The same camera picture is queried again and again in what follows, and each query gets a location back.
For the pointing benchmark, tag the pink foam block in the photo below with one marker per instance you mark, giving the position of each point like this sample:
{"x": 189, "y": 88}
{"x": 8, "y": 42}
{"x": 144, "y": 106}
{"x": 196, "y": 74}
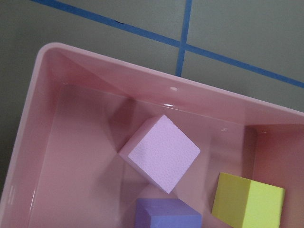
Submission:
{"x": 160, "y": 152}

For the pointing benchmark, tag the purple foam block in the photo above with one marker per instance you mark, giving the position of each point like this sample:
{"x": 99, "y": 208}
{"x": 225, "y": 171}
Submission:
{"x": 166, "y": 213}

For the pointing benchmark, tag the pink plastic bin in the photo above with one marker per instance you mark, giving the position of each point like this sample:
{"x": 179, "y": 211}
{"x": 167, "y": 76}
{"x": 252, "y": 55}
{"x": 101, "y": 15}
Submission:
{"x": 82, "y": 108}

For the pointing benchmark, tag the yellow foam block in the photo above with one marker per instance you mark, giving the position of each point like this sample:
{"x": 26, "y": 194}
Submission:
{"x": 244, "y": 203}

